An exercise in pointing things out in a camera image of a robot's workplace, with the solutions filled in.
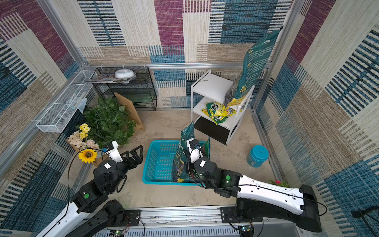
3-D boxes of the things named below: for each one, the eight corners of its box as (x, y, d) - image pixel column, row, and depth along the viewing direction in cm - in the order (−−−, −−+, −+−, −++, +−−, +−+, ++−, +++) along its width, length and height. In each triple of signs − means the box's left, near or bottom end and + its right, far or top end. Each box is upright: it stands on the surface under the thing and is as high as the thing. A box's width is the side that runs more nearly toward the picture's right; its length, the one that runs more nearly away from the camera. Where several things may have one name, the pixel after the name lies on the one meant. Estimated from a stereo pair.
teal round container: (247, 168, 92) (254, 159, 83) (244, 155, 98) (250, 145, 88) (263, 167, 92) (271, 159, 83) (259, 155, 98) (266, 145, 88)
